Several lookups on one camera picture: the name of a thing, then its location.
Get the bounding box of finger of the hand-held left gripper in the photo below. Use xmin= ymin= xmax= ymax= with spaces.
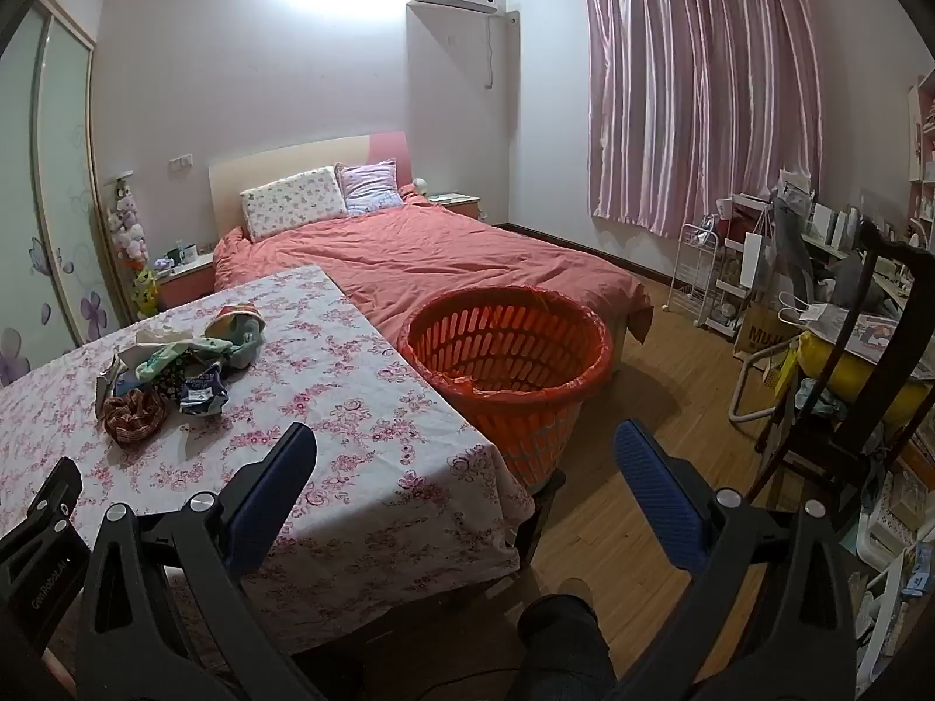
xmin=0 ymin=456 xmax=83 ymax=552

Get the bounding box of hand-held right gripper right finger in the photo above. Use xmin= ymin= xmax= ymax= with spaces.
xmin=614 ymin=419 xmax=857 ymax=701

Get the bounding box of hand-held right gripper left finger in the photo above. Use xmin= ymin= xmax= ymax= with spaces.
xmin=77 ymin=422 xmax=318 ymax=701

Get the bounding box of blue tissue packet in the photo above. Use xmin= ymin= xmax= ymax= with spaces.
xmin=177 ymin=371 xmax=230 ymax=417

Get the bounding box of orange plastic laundry basket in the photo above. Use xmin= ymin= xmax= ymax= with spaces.
xmin=398 ymin=284 xmax=615 ymax=494

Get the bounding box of orange paper cup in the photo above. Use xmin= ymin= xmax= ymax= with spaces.
xmin=205 ymin=303 xmax=265 ymax=343

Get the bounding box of floral tablecloth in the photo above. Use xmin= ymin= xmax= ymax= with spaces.
xmin=0 ymin=263 xmax=538 ymax=662

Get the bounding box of brown knitted scrunchie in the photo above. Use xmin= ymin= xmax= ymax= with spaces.
xmin=102 ymin=387 xmax=168 ymax=446

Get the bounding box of crumpled white paper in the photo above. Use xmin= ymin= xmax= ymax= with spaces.
xmin=93 ymin=350 xmax=136 ymax=421

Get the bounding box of dark wooden chair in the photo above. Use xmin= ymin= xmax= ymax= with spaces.
xmin=737 ymin=219 xmax=935 ymax=519

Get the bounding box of person's leg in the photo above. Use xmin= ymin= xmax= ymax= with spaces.
xmin=515 ymin=595 xmax=618 ymax=701

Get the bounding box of crumpled white tissue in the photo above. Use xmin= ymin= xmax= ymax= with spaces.
xmin=135 ymin=327 xmax=192 ymax=352

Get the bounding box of brown paper bag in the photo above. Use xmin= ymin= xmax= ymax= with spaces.
xmin=732 ymin=303 xmax=799 ymax=373

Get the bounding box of white storage trolley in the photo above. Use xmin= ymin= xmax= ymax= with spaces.
xmin=714 ymin=193 xmax=777 ymax=341

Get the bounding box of yellow green plush toy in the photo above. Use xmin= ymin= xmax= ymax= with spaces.
xmin=133 ymin=266 xmax=160 ymax=318

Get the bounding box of pink white nightstand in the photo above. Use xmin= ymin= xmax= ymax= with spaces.
xmin=425 ymin=193 xmax=483 ymax=221
xmin=153 ymin=252 xmax=218 ymax=311

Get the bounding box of yellow bag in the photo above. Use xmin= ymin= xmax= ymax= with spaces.
xmin=795 ymin=332 xmax=935 ymax=426

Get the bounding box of white plastic crate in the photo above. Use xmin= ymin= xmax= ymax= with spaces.
xmin=854 ymin=467 xmax=935 ymax=673

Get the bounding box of white paper bag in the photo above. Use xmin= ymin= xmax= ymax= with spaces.
xmin=737 ymin=230 xmax=770 ymax=291

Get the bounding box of wardrobe with purple flowers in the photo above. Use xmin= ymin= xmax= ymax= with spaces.
xmin=0 ymin=0 xmax=122 ymax=388

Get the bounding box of white floral pillow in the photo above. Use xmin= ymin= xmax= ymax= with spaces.
xmin=240 ymin=166 xmax=350 ymax=241

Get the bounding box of bed with coral duvet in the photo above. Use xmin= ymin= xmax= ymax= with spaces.
xmin=212 ymin=190 xmax=655 ymax=381

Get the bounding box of pink striped pillow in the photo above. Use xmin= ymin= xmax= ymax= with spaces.
xmin=336 ymin=158 xmax=404 ymax=216

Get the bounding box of cream and pink headboard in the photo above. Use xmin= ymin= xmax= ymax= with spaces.
xmin=208 ymin=131 xmax=411 ymax=242

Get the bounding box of pink curtain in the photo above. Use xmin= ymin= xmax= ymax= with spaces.
xmin=580 ymin=0 xmax=823 ymax=238

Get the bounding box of white bookshelf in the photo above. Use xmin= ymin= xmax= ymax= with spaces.
xmin=906 ymin=69 xmax=935 ymax=235

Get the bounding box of white wire rack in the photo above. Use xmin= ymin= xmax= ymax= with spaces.
xmin=668 ymin=223 xmax=732 ymax=329

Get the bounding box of hanging string of plush toys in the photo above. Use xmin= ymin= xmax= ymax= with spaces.
xmin=106 ymin=182 xmax=158 ymax=318

